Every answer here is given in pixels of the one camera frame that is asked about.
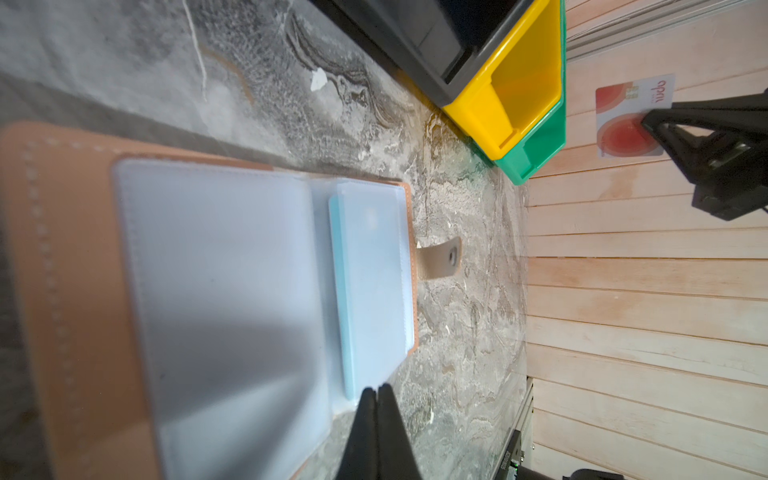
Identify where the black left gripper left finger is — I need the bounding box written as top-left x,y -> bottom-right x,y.
336,387 -> 378,480

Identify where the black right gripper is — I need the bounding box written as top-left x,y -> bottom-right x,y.
641,92 -> 767,221

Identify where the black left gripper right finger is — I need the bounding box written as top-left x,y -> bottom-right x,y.
376,384 -> 421,480

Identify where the white red circle card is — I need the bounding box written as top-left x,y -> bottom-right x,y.
595,74 -> 675,158

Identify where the teal credit card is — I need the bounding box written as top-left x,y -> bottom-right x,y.
328,181 -> 415,400

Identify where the tan leather card holder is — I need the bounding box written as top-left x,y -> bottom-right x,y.
1,122 -> 462,479

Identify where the green plastic bin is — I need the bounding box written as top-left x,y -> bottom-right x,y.
491,28 -> 566,185

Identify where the yellow plastic bin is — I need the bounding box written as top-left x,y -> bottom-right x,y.
443,0 -> 565,161

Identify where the black plastic bin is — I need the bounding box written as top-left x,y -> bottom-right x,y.
314,0 -> 533,107

